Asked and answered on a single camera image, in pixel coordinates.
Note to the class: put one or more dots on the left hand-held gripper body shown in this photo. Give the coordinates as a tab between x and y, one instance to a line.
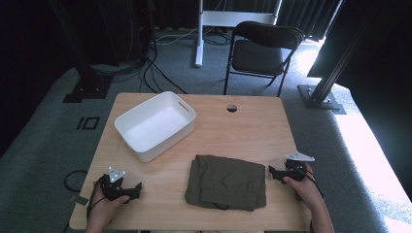
113	191

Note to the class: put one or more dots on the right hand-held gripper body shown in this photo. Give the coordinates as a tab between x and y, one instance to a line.
294	170

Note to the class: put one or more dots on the olive green pants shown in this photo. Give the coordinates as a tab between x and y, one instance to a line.
226	183

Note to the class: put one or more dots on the white plastic bin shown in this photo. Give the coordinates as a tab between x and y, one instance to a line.
152	127

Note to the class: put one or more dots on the person's left hand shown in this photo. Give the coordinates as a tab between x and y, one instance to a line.
103	210

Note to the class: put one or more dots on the person's right hand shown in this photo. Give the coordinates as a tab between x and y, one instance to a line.
306	191

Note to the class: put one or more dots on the black metal stand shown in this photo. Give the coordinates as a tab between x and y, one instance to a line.
324	90
87	81

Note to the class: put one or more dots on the black folding chair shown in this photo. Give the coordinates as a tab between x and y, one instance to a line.
259	55

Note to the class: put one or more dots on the white metal desk frame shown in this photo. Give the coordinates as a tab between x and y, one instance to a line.
226	17

